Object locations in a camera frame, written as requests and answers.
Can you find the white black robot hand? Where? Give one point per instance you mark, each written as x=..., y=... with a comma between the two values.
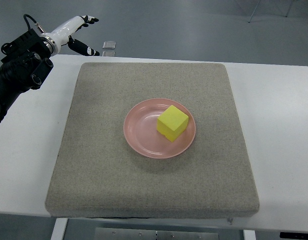
x=61, y=35

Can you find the yellow foam block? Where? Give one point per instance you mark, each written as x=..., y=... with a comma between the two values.
x=172, y=123

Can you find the floor outlet plate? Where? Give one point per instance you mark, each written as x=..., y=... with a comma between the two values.
x=109, y=45

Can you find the pink plate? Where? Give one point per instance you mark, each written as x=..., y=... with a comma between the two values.
x=140, y=130

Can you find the grey fabric mat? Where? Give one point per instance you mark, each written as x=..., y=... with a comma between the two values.
x=98, y=175

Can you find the chair legs in background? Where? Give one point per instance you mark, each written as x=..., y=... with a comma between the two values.
x=279, y=8

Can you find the black device under table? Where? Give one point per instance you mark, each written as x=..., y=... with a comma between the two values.
x=293, y=235

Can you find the white table leg frame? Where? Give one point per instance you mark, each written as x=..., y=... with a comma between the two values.
x=59, y=229

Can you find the metal bracket under table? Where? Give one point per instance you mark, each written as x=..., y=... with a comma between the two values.
x=144, y=234

